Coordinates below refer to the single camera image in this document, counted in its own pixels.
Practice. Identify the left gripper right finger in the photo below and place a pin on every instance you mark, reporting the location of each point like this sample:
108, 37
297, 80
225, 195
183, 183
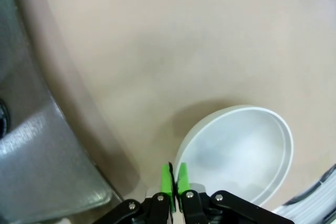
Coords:
183, 179

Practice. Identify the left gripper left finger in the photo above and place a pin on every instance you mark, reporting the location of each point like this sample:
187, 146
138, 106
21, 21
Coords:
166, 182

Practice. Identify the shallow white round dish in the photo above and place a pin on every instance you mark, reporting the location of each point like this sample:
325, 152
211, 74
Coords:
236, 153

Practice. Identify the white ribbed object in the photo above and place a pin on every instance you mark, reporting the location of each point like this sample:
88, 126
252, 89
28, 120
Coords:
312, 200

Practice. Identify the stainless steel sink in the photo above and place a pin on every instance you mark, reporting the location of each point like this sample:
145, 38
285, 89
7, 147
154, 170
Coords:
31, 140

